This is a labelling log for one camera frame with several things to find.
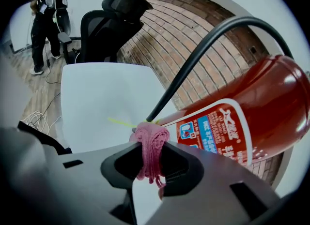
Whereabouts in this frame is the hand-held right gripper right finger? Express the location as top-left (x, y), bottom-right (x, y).
top-left (145, 141), bottom-right (283, 225)

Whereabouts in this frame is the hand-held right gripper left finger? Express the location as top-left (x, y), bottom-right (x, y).
top-left (42, 141), bottom-right (146, 225)

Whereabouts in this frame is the pink cloth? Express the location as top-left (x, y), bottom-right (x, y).
top-left (128, 121), bottom-right (171, 189)

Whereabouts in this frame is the red fire extinguisher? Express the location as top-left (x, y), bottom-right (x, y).
top-left (107, 15), bottom-right (310, 168)

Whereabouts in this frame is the black office chair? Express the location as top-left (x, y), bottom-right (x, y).
top-left (57, 0), bottom-right (154, 65)

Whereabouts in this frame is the white cable bundle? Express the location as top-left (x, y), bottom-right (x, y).
top-left (20, 110), bottom-right (63, 135)

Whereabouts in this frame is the black floor cable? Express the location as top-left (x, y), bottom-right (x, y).
top-left (42, 45), bottom-right (62, 116)

